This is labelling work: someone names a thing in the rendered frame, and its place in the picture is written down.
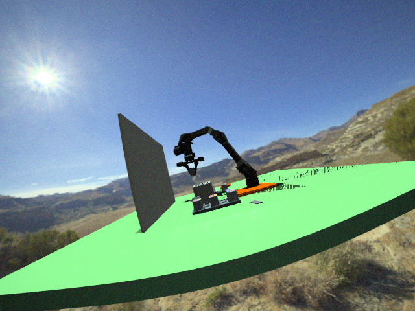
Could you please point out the grey wall panel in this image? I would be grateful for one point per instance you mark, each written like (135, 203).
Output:
(148, 174)

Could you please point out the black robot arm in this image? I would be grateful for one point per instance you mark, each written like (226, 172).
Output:
(184, 145)

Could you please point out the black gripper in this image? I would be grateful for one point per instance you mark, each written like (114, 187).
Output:
(184, 164)

